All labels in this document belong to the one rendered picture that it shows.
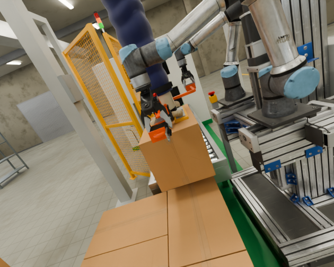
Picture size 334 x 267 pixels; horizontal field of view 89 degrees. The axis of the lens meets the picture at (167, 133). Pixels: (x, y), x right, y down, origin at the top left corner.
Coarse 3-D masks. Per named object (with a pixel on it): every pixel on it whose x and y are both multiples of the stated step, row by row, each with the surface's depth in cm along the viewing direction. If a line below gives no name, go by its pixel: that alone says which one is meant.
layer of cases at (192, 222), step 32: (192, 192) 129; (128, 224) 124; (160, 224) 114; (192, 224) 104; (224, 224) 97; (96, 256) 110; (128, 256) 101; (160, 256) 94; (192, 256) 88; (224, 256) 82
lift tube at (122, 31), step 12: (108, 0) 99; (120, 0) 98; (132, 0) 99; (108, 12) 105; (120, 12) 99; (132, 12) 101; (144, 12) 109; (120, 24) 103; (132, 24) 102; (144, 24) 105; (120, 36) 106; (132, 36) 104; (144, 36) 106
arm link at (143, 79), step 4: (136, 76) 65; (140, 76) 65; (144, 76) 66; (148, 76) 68; (132, 80) 66; (136, 80) 66; (140, 80) 66; (144, 80) 66; (148, 80) 68; (136, 84) 66; (140, 84) 66; (144, 84) 66; (136, 88) 68
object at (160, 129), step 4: (156, 124) 77; (160, 124) 75; (164, 124) 73; (152, 128) 74; (156, 128) 72; (160, 128) 70; (164, 128) 70; (148, 132) 71; (152, 132) 71; (156, 132) 71; (152, 136) 71; (164, 136) 71; (152, 140) 72; (156, 140) 72
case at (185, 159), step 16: (176, 128) 109; (192, 128) 104; (144, 144) 108; (160, 144) 108; (176, 144) 108; (192, 144) 108; (160, 160) 112; (176, 160) 112; (192, 160) 112; (208, 160) 112; (160, 176) 117; (176, 176) 117; (192, 176) 117; (208, 176) 117
